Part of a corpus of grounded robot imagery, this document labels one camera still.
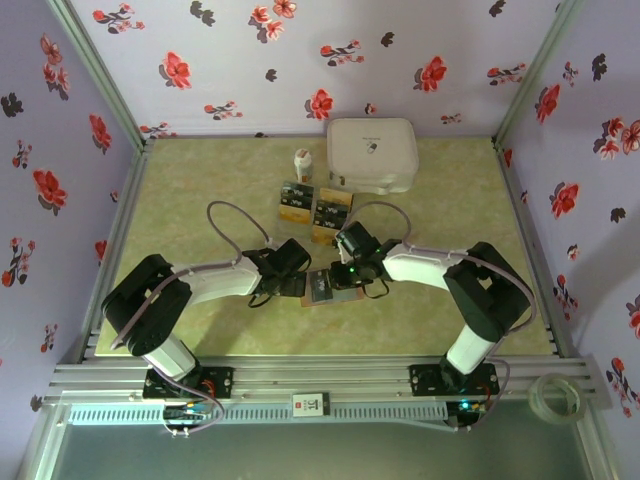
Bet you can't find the aluminium corner post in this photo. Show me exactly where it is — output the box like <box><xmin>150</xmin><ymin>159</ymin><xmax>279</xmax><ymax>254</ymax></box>
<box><xmin>47</xmin><ymin>0</ymin><xmax>154</xmax><ymax>151</ymax></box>
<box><xmin>492</xmin><ymin>0</ymin><xmax>584</xmax><ymax>146</ymax></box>

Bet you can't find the small control board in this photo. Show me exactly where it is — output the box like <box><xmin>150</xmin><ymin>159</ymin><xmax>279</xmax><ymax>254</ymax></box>
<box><xmin>455</xmin><ymin>398</ymin><xmax>489</xmax><ymax>417</ymax></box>
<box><xmin>163</xmin><ymin>403</ymin><xmax>212</xmax><ymax>422</ymax></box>

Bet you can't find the gold VIP card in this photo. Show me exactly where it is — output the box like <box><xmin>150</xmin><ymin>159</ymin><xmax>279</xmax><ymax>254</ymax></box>
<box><xmin>277</xmin><ymin>204</ymin><xmax>311</xmax><ymax>225</ymax></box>
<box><xmin>319</xmin><ymin>188</ymin><xmax>355</xmax><ymax>206</ymax></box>

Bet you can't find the grey right arm cable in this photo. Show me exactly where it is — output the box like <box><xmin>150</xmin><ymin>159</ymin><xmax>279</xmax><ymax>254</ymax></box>
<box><xmin>344</xmin><ymin>201</ymin><xmax>537</xmax><ymax>351</ymax></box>

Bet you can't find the white label with red logo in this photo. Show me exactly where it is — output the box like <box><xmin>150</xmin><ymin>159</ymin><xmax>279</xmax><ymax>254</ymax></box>
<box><xmin>291</xmin><ymin>392</ymin><xmax>331</xmax><ymax>419</ymax></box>

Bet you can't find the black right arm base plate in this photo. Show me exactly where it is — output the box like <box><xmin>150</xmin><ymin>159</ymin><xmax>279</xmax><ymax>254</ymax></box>
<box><xmin>408</xmin><ymin>363</ymin><xmax>501</xmax><ymax>399</ymax></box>

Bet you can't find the clear acrylic card rack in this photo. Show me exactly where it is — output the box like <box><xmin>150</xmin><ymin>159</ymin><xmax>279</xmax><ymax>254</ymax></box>
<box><xmin>276</xmin><ymin>178</ymin><xmax>355</xmax><ymax>247</ymax></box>

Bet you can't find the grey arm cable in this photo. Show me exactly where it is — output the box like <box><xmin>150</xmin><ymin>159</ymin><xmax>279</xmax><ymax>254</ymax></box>
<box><xmin>110</xmin><ymin>200</ymin><xmax>275</xmax><ymax>351</ymax></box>
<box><xmin>344</xmin><ymin>201</ymin><xmax>537</xmax><ymax>351</ymax></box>

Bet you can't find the grey left arm cable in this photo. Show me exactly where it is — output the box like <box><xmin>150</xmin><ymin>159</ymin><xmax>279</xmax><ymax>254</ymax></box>
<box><xmin>110</xmin><ymin>200</ymin><xmax>275</xmax><ymax>351</ymax></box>

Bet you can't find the grey right base cable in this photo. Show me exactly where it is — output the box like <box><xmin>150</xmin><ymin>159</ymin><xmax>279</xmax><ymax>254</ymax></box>
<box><xmin>447</xmin><ymin>360</ymin><xmax>512</xmax><ymax>434</ymax></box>

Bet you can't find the aluminium frame beam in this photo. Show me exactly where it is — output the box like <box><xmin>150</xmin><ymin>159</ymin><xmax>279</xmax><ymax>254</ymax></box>
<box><xmin>19</xmin><ymin>404</ymin><xmax>71</xmax><ymax>480</ymax></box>
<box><xmin>574</xmin><ymin>422</ymin><xmax>621</xmax><ymax>480</ymax></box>

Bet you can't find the grey base cable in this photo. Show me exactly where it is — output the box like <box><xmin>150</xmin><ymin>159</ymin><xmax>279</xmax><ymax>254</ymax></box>
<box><xmin>162</xmin><ymin>382</ymin><xmax>227</xmax><ymax>440</ymax></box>
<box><xmin>447</xmin><ymin>360</ymin><xmax>512</xmax><ymax>434</ymax></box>

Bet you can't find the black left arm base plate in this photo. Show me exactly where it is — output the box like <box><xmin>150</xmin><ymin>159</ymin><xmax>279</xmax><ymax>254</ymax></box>
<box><xmin>143</xmin><ymin>366</ymin><xmax>236</xmax><ymax>401</ymax></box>

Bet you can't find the aluminium side rail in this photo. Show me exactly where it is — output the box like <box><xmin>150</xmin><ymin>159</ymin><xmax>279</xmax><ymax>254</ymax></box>
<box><xmin>492</xmin><ymin>139</ymin><xmax>577</xmax><ymax>360</ymax></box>
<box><xmin>79</xmin><ymin>139</ymin><xmax>154</xmax><ymax>364</ymax></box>

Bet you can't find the white zippered pouch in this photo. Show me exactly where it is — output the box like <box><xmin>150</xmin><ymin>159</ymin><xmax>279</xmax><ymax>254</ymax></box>
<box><xmin>326</xmin><ymin>117</ymin><xmax>420</xmax><ymax>196</ymax></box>

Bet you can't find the black VIP card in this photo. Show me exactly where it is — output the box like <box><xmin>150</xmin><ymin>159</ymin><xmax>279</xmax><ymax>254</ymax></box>
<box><xmin>308</xmin><ymin>270</ymin><xmax>335</xmax><ymax>305</ymax></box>
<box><xmin>279</xmin><ymin>192</ymin><xmax>314</xmax><ymax>211</ymax></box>
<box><xmin>316</xmin><ymin>199</ymin><xmax>351</xmax><ymax>218</ymax></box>
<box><xmin>282</xmin><ymin>179</ymin><xmax>316</xmax><ymax>199</ymax></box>

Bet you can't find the white pill bottle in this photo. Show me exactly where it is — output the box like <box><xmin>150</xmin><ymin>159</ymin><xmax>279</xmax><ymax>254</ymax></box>
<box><xmin>293</xmin><ymin>148</ymin><xmax>315</xmax><ymax>184</ymax></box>

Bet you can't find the grey left base cable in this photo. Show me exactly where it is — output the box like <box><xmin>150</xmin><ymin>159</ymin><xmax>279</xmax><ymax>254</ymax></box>
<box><xmin>162</xmin><ymin>382</ymin><xmax>227</xmax><ymax>440</ymax></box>

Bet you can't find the clear tape roll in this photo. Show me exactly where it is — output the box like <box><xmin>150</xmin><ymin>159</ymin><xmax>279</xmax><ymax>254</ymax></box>
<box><xmin>528</xmin><ymin>372</ymin><xmax>588</xmax><ymax>426</ymax></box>

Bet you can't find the aluminium cross rail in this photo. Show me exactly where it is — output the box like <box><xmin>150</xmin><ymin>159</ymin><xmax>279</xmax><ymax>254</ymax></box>
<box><xmin>47</xmin><ymin>353</ymin><xmax>614</xmax><ymax>409</ymax></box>

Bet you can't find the white slotted cable duct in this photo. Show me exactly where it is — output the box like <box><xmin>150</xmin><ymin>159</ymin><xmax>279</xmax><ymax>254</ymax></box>
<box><xmin>66</xmin><ymin>402</ymin><xmax>448</xmax><ymax>427</ymax></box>

